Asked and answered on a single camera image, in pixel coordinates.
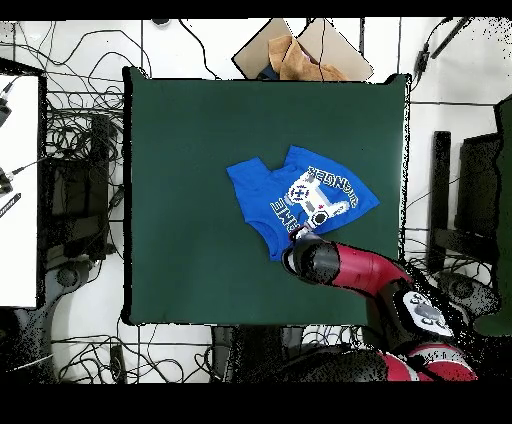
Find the green draped cloth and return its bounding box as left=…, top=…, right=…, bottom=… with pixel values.
left=471, top=95, right=512, bottom=337

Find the thin black rod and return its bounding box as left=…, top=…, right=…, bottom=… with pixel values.
left=429, top=16, right=474, bottom=60

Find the dark green table cloth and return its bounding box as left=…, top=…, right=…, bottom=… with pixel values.
left=122, top=66, right=412, bottom=326

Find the long black cable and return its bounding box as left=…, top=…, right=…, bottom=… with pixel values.
left=178, top=18, right=220, bottom=80

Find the black power adapter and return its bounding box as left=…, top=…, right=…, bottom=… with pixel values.
left=413, top=42, right=432, bottom=78

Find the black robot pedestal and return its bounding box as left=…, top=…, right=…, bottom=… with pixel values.
left=210, top=324, right=305, bottom=383

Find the tan towel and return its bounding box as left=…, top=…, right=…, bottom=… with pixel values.
left=267, top=34, right=349, bottom=82

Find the white desk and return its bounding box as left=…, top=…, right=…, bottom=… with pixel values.
left=0, top=73, right=41, bottom=309

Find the brown cardboard box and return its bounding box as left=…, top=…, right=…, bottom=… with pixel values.
left=231, top=17, right=375, bottom=82

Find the black striped bar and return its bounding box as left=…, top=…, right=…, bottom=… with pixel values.
left=0, top=192, right=22, bottom=219

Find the black cable tangle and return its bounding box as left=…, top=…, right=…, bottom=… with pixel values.
left=39, top=19, right=155, bottom=137
left=51, top=331, right=213, bottom=384
left=301, top=235, right=495, bottom=353

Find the blue printed t-shirt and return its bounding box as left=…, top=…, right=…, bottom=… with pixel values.
left=225, top=144, right=381, bottom=263

